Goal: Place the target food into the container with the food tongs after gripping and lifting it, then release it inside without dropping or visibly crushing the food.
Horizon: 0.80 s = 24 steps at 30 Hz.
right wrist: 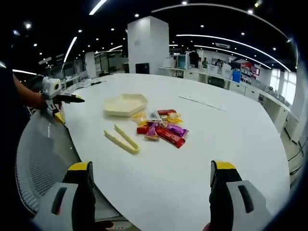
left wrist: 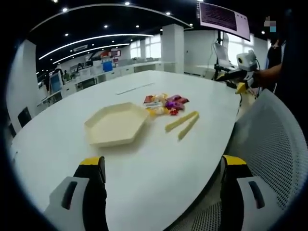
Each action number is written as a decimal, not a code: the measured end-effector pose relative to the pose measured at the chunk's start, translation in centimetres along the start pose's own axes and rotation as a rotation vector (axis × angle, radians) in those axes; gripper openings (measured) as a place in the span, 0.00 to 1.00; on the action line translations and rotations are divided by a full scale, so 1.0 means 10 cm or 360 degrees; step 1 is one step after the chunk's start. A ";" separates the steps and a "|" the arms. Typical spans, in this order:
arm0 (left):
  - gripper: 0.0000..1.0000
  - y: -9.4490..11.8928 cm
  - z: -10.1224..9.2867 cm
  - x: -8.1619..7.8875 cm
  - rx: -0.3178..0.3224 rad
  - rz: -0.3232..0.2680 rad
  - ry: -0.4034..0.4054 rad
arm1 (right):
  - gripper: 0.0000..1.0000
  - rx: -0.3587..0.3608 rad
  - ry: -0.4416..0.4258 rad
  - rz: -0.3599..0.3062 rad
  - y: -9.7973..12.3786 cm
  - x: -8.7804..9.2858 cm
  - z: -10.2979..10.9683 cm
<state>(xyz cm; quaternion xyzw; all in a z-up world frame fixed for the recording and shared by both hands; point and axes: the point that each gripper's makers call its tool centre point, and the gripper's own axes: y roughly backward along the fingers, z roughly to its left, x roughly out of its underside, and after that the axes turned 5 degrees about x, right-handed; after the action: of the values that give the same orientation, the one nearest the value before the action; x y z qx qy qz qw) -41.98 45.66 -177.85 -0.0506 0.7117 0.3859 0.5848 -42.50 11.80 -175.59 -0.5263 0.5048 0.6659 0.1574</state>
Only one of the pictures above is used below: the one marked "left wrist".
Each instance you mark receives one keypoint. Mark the laptop on stand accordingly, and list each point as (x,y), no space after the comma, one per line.
(222,54)

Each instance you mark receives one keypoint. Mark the pile of food snacks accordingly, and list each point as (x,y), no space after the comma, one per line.
(168,103)

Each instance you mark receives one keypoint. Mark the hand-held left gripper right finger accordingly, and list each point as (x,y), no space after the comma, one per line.
(243,204)

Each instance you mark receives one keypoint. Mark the person's torso in black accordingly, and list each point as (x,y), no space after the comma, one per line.
(275,56)

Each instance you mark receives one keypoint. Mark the blue screen monitor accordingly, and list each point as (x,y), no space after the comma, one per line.
(55,82)

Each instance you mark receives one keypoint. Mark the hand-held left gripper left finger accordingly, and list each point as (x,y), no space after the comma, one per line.
(72,204)

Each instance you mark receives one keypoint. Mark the white mesh office chair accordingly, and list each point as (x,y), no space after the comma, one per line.
(267,144)

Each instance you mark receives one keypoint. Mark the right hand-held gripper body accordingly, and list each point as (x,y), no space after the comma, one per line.
(245,61)

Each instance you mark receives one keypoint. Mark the hanging monitor screen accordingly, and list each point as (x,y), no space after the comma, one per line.
(221,16)

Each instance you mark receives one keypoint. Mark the yellow food tongs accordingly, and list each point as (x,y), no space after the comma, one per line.
(184,118)

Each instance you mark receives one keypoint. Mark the cream hexagonal container tray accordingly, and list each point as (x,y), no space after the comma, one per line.
(115,125)

